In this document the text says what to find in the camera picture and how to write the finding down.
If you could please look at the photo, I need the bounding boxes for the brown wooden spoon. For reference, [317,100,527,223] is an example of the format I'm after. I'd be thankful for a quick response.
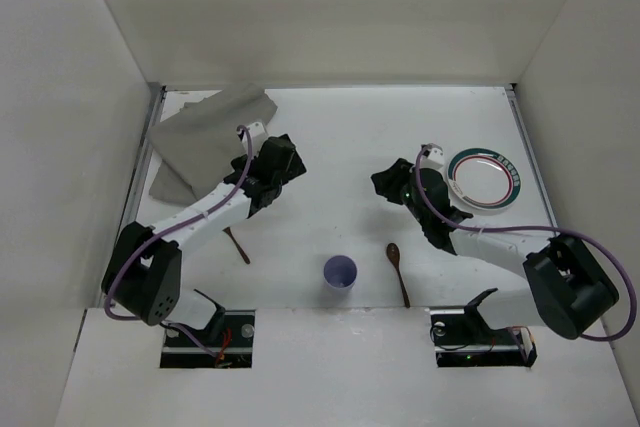
[386,243,411,309]

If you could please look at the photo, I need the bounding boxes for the white plate green red rim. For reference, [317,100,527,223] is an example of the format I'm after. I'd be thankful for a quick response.
[445,147,522,211]

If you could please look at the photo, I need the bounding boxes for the grey cloth placemat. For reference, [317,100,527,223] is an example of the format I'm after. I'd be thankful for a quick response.
[148,84,277,206]

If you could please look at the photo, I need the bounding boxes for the brown wooden fork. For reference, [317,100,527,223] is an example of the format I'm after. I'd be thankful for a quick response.
[224,228,251,265]

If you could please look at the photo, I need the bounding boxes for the lilac plastic cup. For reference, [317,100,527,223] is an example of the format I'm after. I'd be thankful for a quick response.
[323,255,358,297]

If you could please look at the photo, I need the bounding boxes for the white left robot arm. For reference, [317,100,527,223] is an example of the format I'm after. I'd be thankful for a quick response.
[101,134,306,345]

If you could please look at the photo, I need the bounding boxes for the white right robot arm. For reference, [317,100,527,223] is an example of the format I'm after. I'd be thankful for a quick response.
[371,159,619,340]

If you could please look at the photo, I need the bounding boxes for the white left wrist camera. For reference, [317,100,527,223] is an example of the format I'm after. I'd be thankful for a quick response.
[238,120,269,151]

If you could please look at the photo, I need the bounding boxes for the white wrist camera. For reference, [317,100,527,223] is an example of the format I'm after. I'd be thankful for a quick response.
[419,143,445,171]
[238,120,269,151]

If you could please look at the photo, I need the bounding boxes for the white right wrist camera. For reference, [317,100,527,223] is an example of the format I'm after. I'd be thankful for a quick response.
[419,143,445,171]

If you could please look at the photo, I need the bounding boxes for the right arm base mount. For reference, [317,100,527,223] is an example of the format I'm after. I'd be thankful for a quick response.
[429,308,538,368]

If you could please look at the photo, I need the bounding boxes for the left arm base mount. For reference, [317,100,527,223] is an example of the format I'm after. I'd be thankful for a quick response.
[159,310,256,369]

